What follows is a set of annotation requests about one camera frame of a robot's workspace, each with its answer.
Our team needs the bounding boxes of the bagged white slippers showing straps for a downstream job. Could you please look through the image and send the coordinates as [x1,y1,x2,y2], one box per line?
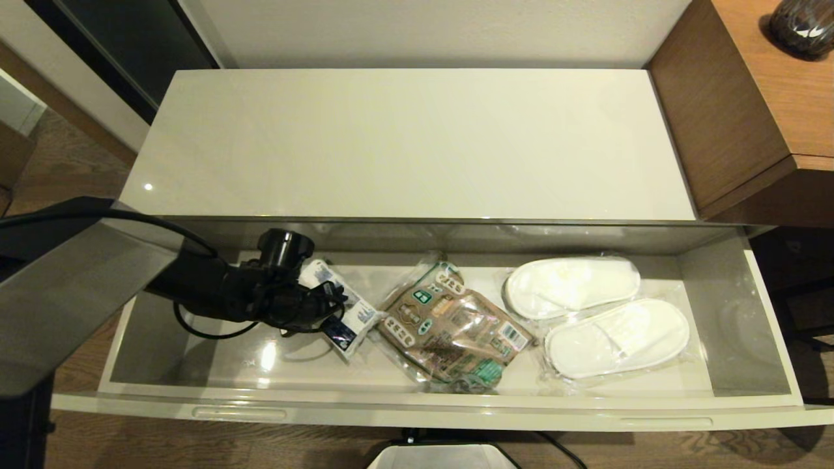
[539,296,708,391]

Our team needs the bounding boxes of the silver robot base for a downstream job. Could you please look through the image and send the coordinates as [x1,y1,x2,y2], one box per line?
[367,443,522,469]

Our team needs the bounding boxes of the bagged white slippers showing soles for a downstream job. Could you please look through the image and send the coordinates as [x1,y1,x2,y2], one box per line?
[502,256,642,321]

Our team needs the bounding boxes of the dark glass vase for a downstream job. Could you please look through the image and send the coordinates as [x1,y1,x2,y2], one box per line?
[768,0,834,62]

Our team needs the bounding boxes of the white blue-patterned tissue packet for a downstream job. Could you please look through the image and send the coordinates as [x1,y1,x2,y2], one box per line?
[298,259,382,359]

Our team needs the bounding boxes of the brown printed snack packet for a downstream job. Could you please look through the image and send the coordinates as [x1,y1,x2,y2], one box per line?
[375,254,536,395]

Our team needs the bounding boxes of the brown wooden desk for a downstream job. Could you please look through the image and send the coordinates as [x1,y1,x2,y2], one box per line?
[645,0,834,229]

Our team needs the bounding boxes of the dark glass door panel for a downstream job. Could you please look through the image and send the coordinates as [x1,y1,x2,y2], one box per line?
[25,0,220,124]

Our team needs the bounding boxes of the brown wooden furniture piece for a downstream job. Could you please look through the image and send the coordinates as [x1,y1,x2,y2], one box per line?
[0,121,35,190]

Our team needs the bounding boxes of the glossy cream drawer cabinet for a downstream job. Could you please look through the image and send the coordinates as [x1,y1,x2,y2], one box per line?
[117,68,776,255]

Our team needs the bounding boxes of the black power cable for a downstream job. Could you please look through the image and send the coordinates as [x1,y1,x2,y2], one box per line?
[402,429,587,469]

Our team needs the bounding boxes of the white furniture corner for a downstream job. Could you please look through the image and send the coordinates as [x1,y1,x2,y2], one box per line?
[0,67,48,136]

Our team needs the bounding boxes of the wide cream cabinet drawer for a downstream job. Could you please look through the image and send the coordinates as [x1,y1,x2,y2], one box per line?
[51,218,834,432]

